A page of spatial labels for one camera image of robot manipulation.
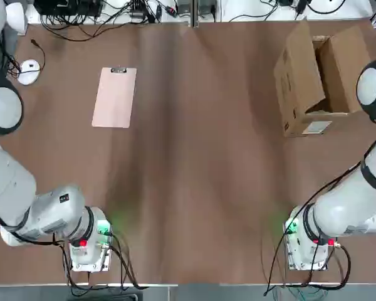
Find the white lamp head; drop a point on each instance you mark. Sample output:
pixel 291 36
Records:
pixel 17 15

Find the black electronics box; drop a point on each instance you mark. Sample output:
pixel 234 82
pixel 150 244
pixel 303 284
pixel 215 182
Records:
pixel 69 7

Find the grey power box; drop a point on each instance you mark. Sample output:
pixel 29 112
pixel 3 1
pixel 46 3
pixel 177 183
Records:
pixel 206 6
pixel 185 6

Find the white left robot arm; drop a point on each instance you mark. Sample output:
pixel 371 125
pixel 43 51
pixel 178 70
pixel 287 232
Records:
pixel 9 188

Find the aluminium frame post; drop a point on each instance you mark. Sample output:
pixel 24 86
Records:
pixel 194 12

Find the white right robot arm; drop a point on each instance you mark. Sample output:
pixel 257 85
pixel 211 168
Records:
pixel 338 207

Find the brown cardboard box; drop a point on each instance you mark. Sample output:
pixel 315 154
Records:
pixel 297 78

